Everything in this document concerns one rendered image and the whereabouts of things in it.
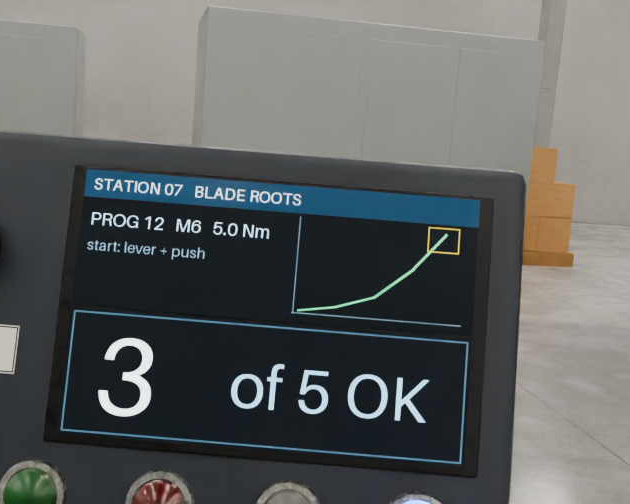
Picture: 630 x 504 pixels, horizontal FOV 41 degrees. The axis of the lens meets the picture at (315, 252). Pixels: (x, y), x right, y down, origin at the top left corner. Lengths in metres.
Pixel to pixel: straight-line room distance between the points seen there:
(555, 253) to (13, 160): 8.86
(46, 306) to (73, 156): 0.06
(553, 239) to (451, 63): 3.24
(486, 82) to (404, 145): 0.80
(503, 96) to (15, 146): 6.42
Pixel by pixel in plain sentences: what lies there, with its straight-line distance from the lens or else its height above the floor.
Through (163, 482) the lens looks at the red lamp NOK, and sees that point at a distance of 0.34.
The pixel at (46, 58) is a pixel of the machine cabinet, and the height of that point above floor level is 1.66.
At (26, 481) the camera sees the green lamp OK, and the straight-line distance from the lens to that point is 0.35.
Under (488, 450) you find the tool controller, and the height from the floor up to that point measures 1.15.
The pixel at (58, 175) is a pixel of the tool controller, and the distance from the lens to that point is 0.36.
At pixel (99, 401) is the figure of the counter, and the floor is 1.15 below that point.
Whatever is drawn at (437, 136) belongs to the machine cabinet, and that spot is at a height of 1.26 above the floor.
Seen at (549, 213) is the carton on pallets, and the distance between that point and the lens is 9.16.
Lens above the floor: 1.27
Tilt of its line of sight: 9 degrees down
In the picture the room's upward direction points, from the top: 4 degrees clockwise
